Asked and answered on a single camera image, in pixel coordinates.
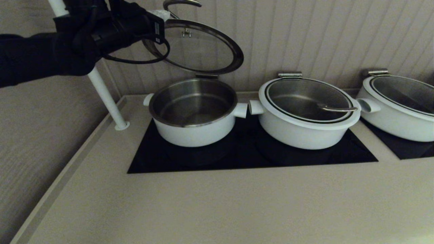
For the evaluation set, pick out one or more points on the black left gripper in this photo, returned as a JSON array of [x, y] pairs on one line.
[[132, 28]]

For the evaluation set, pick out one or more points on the narrow black glass cooktop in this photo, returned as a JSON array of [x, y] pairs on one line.
[[413, 150]]

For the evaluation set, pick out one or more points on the white round cooking pot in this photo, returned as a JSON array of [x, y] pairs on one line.
[[393, 125], [298, 137], [193, 135]]

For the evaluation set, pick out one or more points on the wide black glass cooktop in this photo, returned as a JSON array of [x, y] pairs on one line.
[[244, 156]]

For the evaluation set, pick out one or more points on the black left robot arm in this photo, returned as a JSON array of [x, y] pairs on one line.
[[34, 56]]

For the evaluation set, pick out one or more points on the white slanted metal pole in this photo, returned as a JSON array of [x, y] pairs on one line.
[[105, 98]]

